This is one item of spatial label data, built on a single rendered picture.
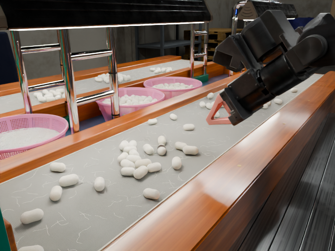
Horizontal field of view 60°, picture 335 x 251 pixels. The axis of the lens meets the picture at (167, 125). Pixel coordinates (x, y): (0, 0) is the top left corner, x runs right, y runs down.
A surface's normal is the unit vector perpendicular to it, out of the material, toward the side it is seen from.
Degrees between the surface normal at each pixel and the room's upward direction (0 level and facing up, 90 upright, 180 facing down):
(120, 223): 0
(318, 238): 0
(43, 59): 90
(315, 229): 0
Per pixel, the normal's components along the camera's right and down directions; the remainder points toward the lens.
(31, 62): 0.83, 0.20
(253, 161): 0.00, -0.93
